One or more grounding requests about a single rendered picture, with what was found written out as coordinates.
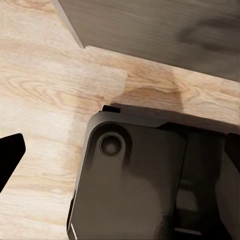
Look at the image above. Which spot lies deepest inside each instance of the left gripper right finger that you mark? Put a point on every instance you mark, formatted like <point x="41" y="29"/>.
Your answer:
<point x="232" y="149"/>

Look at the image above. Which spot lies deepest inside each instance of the dishwasher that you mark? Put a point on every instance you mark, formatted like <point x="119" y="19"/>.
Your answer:
<point x="197" y="35"/>

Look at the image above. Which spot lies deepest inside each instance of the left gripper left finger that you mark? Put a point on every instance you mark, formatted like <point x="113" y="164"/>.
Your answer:
<point x="12" y="149"/>

